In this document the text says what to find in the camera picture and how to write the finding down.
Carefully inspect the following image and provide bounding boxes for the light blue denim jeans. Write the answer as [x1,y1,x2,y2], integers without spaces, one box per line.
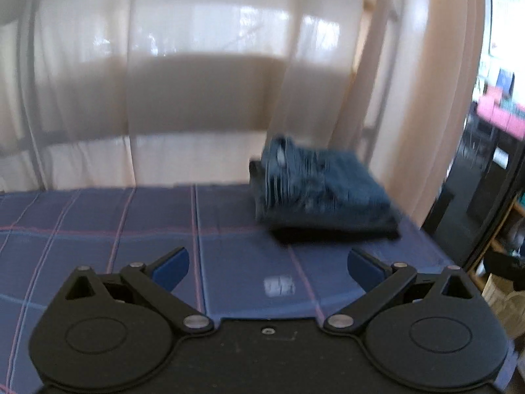
[249,136,400,237]

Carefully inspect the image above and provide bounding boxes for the purple plaid bed sheet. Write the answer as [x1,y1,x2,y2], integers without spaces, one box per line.
[0,183,457,394]

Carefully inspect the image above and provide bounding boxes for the dark shelf with clutter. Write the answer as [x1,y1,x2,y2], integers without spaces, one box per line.
[422,0,525,337]

